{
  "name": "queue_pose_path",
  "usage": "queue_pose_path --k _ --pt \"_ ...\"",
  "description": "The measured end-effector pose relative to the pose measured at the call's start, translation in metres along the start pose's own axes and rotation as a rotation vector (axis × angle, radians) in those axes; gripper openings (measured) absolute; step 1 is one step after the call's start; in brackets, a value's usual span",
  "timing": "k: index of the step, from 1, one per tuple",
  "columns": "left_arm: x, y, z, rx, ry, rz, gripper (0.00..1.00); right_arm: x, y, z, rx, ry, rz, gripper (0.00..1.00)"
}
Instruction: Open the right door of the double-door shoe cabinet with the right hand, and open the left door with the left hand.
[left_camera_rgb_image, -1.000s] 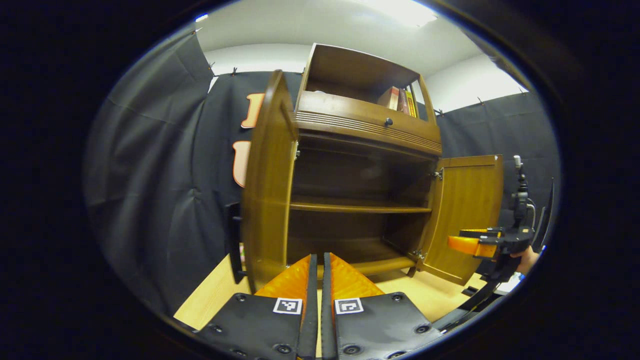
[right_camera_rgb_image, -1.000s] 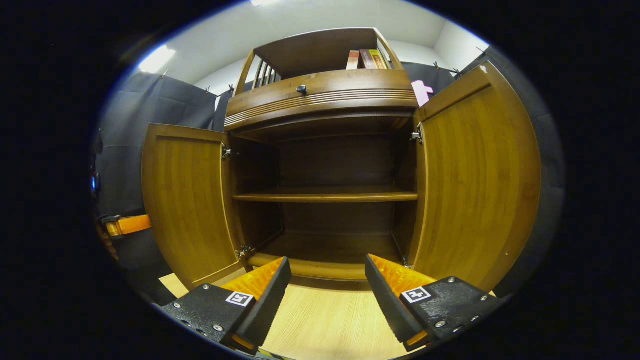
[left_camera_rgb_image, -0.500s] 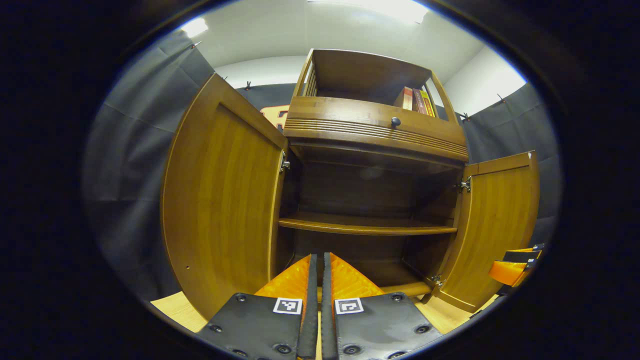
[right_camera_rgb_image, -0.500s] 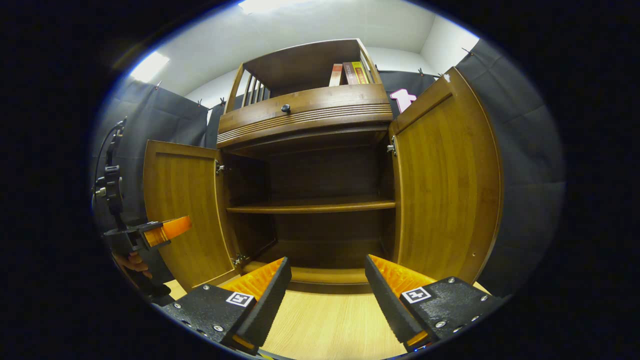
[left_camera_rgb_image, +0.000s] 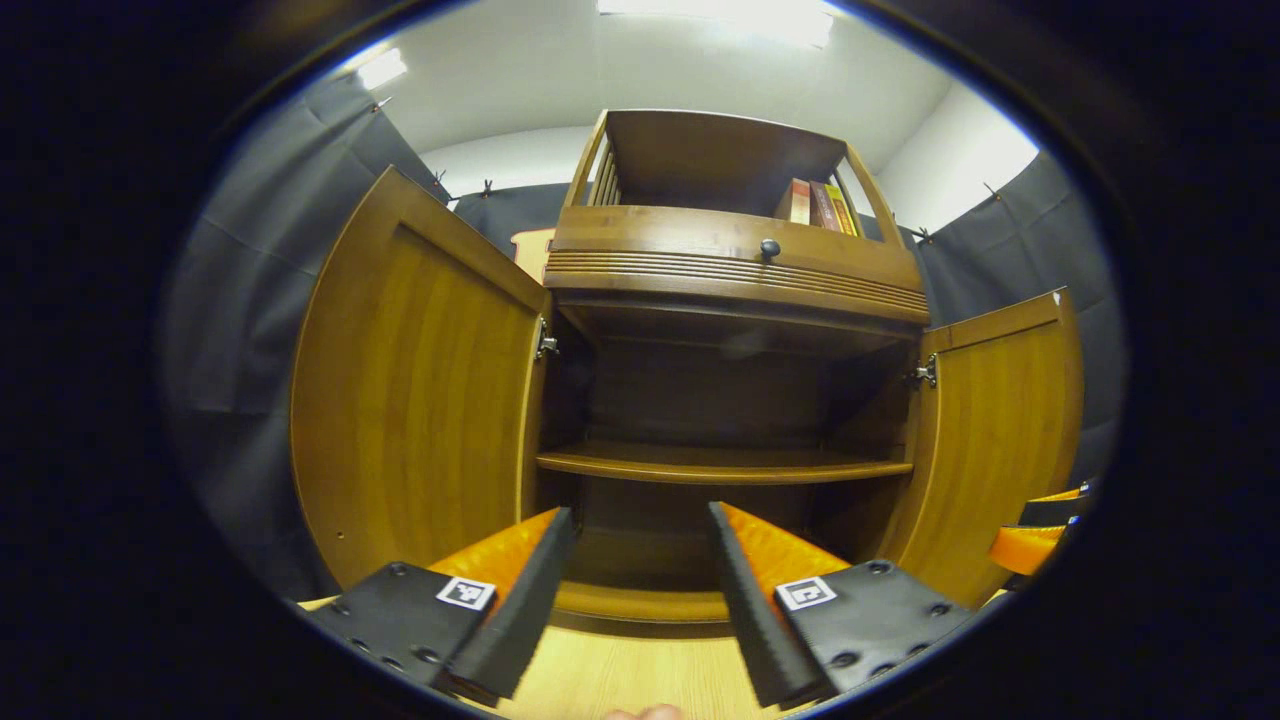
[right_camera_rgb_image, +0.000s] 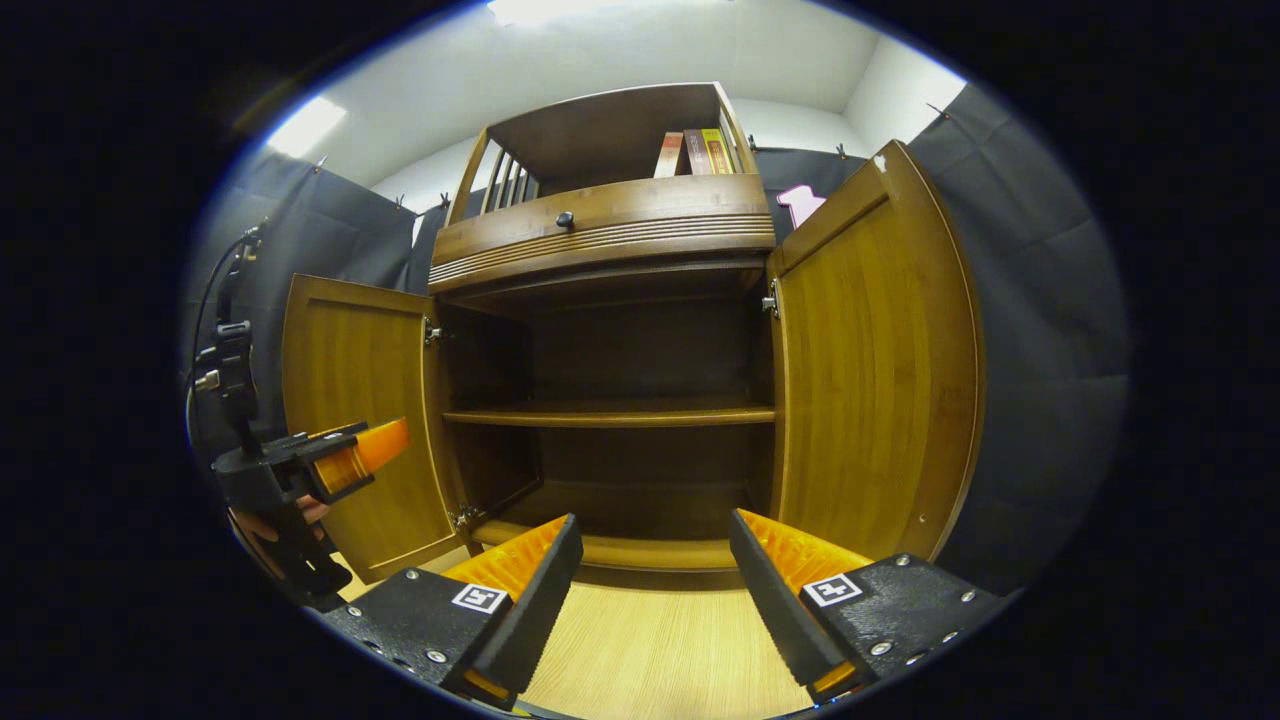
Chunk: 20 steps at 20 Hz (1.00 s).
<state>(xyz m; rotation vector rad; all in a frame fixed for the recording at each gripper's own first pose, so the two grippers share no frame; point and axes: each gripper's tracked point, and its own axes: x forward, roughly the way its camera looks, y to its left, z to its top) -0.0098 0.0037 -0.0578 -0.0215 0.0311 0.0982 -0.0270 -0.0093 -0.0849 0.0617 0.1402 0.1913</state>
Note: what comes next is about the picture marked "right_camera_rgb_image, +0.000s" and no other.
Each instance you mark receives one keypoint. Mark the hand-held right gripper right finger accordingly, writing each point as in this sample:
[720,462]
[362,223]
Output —
[780,610]

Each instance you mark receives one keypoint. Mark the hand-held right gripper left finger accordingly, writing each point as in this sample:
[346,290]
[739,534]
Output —
[535,610]

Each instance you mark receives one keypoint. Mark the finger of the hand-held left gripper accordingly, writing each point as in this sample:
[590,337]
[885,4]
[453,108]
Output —
[320,436]
[365,455]

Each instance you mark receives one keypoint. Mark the large ceiling light panel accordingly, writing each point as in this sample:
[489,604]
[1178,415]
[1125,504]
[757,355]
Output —
[610,10]

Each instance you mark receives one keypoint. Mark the maroon book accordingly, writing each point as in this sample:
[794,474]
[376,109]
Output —
[696,152]

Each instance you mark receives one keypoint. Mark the black backdrop cloth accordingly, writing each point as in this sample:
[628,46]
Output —
[1040,350]

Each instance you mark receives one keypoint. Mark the wooden cabinet door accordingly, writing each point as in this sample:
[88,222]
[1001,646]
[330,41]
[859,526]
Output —
[870,380]
[360,370]

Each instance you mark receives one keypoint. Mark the wooden inner cabinet shelf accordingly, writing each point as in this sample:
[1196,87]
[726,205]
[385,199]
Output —
[610,413]

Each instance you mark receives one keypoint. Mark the small ceiling light panel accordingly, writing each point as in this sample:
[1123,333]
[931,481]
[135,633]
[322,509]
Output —
[305,127]

